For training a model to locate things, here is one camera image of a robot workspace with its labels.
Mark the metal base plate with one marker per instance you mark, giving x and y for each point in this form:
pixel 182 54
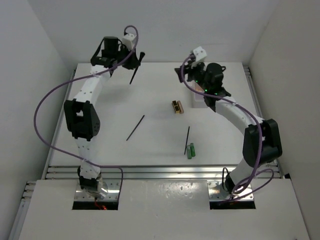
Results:
pixel 107 191
pixel 216 193

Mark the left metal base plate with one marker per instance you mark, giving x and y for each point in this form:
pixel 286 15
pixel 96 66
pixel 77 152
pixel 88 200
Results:
pixel 107 191

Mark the black thin pencil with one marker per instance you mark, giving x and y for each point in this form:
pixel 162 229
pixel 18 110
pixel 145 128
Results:
pixel 134 129
pixel 186 141

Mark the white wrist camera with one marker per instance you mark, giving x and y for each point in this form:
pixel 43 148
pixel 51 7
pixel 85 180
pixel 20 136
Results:
pixel 198 55
pixel 129 40

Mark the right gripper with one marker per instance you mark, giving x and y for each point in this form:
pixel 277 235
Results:
pixel 192 68

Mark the green tube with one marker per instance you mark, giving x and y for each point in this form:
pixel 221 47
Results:
pixel 188 152
pixel 192 149

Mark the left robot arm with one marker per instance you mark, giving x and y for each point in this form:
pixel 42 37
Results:
pixel 81 117

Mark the rose gold lipstick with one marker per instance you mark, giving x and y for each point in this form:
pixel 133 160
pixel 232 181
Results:
pixel 181 110

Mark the black gold lipstick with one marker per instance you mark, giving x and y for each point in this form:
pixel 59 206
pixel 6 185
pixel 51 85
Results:
pixel 176 107

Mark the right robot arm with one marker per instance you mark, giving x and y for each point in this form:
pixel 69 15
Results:
pixel 261 138

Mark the aluminium rail front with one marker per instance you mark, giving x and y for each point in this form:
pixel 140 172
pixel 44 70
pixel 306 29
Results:
pixel 141 173

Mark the black small round brush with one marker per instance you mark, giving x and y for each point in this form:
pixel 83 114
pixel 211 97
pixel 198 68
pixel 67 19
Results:
pixel 141 56

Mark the white three-compartment organizer box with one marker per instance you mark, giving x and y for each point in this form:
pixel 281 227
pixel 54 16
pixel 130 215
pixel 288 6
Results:
pixel 198 101

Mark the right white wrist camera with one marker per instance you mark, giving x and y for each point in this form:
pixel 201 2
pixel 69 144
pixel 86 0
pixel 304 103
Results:
pixel 198 55

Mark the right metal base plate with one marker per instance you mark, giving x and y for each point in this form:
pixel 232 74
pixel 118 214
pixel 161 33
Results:
pixel 216 193

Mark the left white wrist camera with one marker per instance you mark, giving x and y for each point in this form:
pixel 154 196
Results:
pixel 129 40

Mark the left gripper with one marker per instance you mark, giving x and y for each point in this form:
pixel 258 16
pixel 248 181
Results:
pixel 133 62

